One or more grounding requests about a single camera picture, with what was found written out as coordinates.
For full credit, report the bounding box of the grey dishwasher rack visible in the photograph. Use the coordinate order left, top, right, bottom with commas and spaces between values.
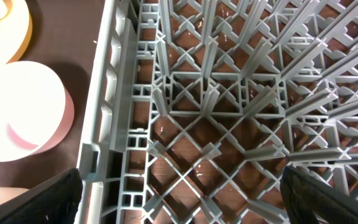
75, 0, 358, 223

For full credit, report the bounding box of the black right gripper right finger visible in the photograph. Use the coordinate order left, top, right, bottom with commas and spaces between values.
280, 166, 358, 224

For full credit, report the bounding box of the yellow plate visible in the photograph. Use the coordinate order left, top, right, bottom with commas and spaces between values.
0, 0, 33, 65

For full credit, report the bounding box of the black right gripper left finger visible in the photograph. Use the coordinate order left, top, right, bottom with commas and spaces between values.
0, 168, 83, 224

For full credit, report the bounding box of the dark brown serving tray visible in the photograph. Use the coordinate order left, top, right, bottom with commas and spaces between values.
0, 0, 104, 189

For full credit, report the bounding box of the pink bowl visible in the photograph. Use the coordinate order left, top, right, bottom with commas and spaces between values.
0, 61, 75, 162

